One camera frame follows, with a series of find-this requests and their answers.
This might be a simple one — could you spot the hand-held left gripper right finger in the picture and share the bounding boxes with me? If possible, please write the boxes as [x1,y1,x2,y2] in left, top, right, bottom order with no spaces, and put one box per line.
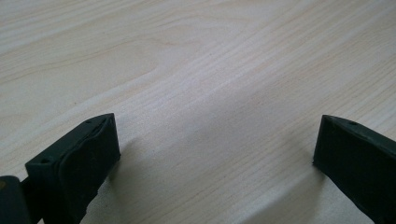
[312,114,396,224]

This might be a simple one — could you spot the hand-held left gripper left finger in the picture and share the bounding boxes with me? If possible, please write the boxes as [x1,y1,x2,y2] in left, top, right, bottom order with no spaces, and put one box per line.
[24,113,121,224]

